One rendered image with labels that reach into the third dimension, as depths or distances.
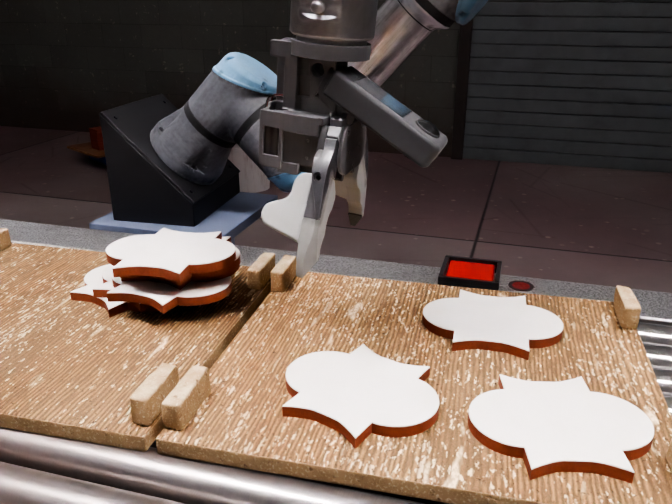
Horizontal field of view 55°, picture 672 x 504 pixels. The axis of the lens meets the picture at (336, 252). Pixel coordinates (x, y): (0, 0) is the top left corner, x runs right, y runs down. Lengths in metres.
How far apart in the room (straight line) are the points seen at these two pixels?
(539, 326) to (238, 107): 0.67
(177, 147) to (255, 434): 0.75
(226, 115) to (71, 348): 0.59
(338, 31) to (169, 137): 0.70
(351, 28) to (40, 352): 0.43
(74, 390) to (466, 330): 0.38
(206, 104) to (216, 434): 0.75
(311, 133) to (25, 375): 0.35
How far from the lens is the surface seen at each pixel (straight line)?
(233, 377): 0.62
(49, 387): 0.65
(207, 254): 0.71
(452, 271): 0.86
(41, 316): 0.78
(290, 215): 0.58
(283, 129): 0.59
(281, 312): 0.73
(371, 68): 1.07
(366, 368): 0.60
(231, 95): 1.16
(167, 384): 0.59
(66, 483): 0.56
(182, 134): 1.21
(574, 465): 0.53
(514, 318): 0.71
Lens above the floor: 1.27
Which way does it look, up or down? 22 degrees down
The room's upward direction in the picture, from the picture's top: straight up
